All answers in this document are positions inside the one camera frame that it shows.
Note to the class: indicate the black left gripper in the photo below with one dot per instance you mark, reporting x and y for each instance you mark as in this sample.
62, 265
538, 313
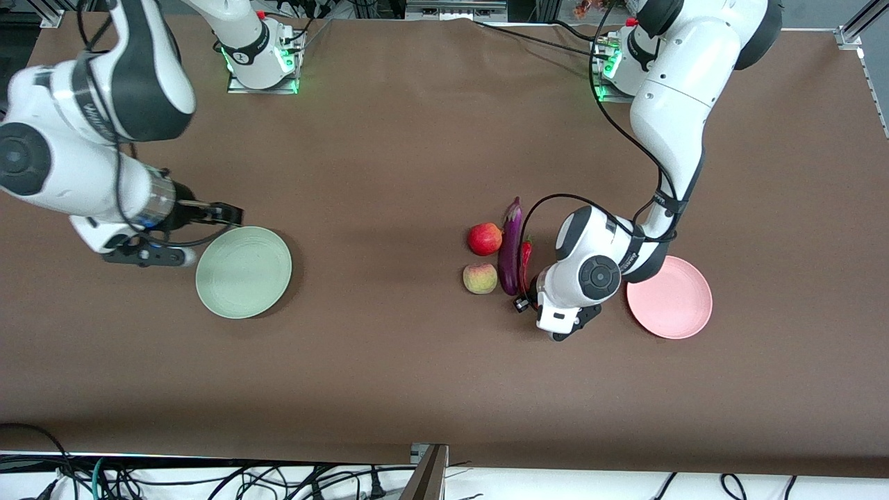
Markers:
522, 303

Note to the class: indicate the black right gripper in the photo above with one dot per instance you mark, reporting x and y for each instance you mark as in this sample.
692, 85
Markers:
187, 212

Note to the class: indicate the red chili pepper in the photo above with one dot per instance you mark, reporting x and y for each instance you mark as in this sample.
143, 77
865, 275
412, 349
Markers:
526, 260

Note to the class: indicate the green pink peach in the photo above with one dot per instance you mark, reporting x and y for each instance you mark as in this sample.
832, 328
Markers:
480, 278

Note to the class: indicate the purple eggplant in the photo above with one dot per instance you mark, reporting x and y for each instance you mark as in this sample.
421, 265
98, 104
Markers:
509, 250

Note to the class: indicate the red yellow apple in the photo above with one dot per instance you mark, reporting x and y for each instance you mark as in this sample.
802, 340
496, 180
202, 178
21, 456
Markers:
485, 239

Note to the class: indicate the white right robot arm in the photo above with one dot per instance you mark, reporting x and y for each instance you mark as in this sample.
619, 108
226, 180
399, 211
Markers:
62, 173

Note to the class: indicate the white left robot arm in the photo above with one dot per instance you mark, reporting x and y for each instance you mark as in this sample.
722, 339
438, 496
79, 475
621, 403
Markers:
680, 90

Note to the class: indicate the pale green round plate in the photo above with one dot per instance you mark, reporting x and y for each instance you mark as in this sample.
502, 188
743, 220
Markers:
243, 274

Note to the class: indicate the brown table cover cloth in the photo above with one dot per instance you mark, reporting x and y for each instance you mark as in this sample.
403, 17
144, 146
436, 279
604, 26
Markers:
417, 347

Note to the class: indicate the pink round plate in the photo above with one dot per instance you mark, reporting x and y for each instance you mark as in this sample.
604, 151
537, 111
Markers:
674, 302

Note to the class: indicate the orange red object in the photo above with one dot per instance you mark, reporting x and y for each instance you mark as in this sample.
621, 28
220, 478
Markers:
587, 8

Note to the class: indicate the grey device box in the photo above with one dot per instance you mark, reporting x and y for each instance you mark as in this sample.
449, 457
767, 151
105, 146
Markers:
451, 10

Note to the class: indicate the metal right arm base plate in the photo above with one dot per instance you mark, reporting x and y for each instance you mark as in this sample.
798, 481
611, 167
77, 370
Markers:
278, 90

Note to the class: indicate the grey metal bracket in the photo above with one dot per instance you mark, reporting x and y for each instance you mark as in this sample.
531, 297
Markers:
417, 455

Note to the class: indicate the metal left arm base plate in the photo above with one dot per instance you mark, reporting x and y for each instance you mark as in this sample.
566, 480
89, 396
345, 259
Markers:
608, 97

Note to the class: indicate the short aluminium frame profile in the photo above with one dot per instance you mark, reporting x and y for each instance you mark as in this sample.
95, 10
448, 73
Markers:
52, 15

